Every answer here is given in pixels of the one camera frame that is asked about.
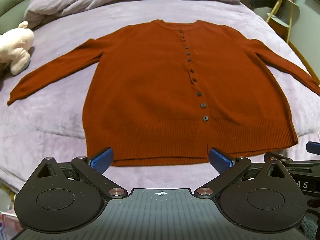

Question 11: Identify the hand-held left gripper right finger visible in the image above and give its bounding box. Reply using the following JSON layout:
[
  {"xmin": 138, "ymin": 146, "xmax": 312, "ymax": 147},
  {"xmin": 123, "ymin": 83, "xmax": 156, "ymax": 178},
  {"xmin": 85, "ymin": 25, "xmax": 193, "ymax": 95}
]
[{"xmin": 194, "ymin": 147, "xmax": 290, "ymax": 199}]

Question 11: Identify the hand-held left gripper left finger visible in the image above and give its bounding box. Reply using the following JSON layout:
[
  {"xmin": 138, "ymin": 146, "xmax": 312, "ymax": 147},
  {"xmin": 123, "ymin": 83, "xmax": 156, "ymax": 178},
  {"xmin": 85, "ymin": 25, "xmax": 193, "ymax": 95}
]
[{"xmin": 32, "ymin": 147, "xmax": 127, "ymax": 199}]

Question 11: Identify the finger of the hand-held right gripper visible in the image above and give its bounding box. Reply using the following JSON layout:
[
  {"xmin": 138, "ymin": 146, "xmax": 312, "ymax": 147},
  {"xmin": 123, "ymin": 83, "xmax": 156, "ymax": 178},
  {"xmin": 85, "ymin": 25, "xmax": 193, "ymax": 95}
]
[{"xmin": 264, "ymin": 141, "xmax": 320, "ymax": 174}]

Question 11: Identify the rust red buttoned cardigan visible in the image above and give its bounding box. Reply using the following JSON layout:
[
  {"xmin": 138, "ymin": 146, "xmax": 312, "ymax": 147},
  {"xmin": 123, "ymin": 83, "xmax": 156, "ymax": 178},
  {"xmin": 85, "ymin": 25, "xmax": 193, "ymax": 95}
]
[{"xmin": 7, "ymin": 19, "xmax": 320, "ymax": 167}]

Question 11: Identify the yellow side table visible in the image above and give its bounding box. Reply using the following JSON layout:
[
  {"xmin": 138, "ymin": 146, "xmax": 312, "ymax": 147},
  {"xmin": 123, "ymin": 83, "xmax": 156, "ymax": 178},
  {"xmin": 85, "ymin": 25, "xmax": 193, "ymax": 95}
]
[{"xmin": 265, "ymin": 0, "xmax": 300, "ymax": 44}]

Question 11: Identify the pink plush pig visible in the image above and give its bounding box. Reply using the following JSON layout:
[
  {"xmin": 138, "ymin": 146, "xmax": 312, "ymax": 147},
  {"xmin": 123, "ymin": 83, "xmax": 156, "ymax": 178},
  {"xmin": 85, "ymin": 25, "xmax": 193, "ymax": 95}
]
[{"xmin": 0, "ymin": 21, "xmax": 35, "ymax": 76}]

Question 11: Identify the grey padded headboard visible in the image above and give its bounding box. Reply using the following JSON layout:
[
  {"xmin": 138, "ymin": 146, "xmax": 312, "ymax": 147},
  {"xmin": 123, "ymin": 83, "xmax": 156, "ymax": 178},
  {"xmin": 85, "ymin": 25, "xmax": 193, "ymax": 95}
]
[{"xmin": 0, "ymin": 0, "xmax": 52, "ymax": 34}]

